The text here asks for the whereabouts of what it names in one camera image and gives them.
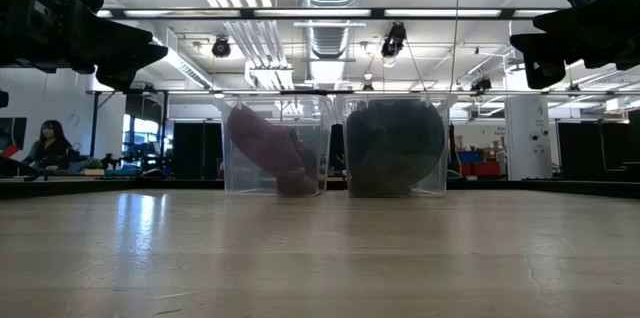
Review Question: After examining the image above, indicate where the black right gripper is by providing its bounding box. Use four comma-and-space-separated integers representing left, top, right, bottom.
509, 0, 640, 91

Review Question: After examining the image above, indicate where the dark green cap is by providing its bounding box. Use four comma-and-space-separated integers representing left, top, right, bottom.
345, 98, 446, 184

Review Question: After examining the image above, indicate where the thin hanging cable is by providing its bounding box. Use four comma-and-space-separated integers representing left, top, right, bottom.
448, 0, 462, 94

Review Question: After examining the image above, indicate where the clear plastic bin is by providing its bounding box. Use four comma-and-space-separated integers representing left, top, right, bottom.
218, 93, 334, 197
340, 93, 452, 199

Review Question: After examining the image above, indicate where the person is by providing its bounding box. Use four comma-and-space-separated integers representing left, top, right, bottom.
21, 119, 75, 173

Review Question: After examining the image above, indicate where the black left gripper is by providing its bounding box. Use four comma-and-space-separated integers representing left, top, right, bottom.
0, 0, 170, 93

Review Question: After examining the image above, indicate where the black frame post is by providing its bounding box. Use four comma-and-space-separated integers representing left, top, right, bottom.
91, 90, 102, 159

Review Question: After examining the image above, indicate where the silver ceiling air duct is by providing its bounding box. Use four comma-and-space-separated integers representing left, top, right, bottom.
297, 0, 367, 61

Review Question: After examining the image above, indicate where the black hanging camera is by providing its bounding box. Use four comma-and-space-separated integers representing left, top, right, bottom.
380, 21, 408, 59
211, 35, 233, 59

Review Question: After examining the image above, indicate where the red storage crate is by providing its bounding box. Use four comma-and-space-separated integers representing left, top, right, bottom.
459, 160, 502, 178

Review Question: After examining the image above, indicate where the white pillar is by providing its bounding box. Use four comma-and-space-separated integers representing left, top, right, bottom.
504, 94, 554, 181

